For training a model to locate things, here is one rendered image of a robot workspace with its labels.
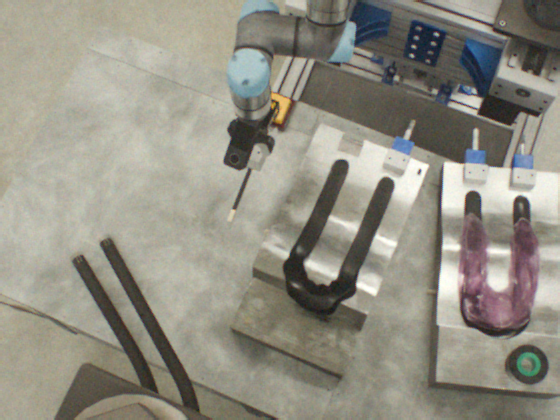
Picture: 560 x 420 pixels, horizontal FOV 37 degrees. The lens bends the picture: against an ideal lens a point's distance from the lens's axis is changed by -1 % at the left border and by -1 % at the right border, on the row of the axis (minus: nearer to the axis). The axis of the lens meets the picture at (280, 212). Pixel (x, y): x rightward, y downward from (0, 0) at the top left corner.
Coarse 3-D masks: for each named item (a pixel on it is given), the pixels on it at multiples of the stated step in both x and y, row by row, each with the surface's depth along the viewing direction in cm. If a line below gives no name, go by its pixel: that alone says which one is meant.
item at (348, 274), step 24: (336, 168) 185; (336, 192) 183; (384, 192) 183; (312, 216) 181; (312, 240) 177; (360, 240) 180; (288, 264) 173; (360, 264) 175; (288, 288) 175; (312, 288) 173; (336, 288) 176; (312, 312) 174
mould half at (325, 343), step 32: (320, 128) 187; (320, 160) 185; (352, 160) 185; (320, 192) 183; (352, 192) 183; (416, 192) 182; (288, 224) 179; (352, 224) 181; (384, 224) 181; (256, 256) 174; (320, 256) 174; (384, 256) 177; (256, 288) 179; (256, 320) 177; (288, 320) 177; (320, 320) 177; (352, 320) 176; (288, 352) 175; (320, 352) 175
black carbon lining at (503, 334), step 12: (468, 192) 186; (468, 204) 185; (480, 204) 185; (516, 204) 185; (528, 204) 185; (480, 216) 183; (516, 216) 184; (528, 216) 184; (468, 324) 175; (492, 336) 174; (504, 336) 174; (516, 336) 170
